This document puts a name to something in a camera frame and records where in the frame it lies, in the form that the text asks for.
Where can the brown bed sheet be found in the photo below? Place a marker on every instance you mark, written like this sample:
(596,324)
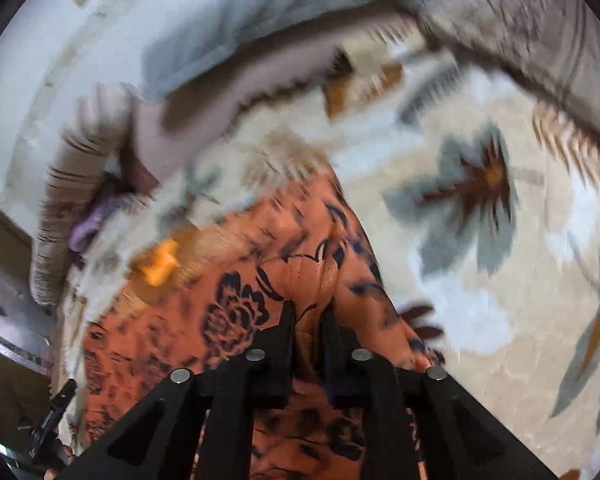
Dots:
(220,100)

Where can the beige striped pillow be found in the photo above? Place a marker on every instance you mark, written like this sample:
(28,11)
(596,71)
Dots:
(75,160)
(525,25)

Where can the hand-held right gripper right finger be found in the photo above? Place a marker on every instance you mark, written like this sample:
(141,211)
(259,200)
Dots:
(338,360)

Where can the cream leaf print blanket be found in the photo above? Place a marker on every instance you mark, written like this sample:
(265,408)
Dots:
(480,270)

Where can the purple cloth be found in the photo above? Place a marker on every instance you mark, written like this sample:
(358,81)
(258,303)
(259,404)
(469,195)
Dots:
(97,217)

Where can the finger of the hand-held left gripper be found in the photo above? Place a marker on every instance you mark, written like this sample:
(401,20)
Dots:
(50,420)

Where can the grey pillow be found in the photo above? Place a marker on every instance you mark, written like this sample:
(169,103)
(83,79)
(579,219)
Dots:
(260,15)

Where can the orange black floral cloth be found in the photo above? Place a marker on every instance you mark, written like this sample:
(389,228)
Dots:
(240,270)

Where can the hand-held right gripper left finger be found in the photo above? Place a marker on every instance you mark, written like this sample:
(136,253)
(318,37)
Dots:
(279,360)

